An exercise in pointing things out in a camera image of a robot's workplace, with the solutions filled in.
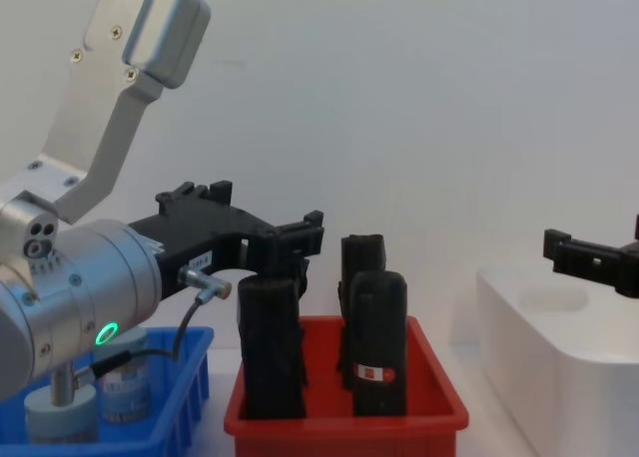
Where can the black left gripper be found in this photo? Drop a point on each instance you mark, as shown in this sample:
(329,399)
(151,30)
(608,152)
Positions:
(199,237)

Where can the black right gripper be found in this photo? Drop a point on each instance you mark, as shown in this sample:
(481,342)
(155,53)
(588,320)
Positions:
(630,272)

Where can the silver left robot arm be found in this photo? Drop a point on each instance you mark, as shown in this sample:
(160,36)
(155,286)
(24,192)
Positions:
(85,277)

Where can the white moulded foam block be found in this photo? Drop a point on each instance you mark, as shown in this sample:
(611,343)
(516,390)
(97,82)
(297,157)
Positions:
(559,357)

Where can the black bar with red label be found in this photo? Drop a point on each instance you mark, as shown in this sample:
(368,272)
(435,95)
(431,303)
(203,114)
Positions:
(380,327)

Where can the blue plastic bin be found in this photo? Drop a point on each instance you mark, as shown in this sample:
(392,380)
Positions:
(175,402)

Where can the grey cylinder with printed label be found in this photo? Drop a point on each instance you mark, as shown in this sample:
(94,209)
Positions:
(125,392)

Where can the red plastic bin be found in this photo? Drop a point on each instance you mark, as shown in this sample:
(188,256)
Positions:
(319,434)

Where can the grey cylinder with steel stem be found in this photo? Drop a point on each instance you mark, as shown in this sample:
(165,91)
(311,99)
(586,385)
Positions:
(62,417)

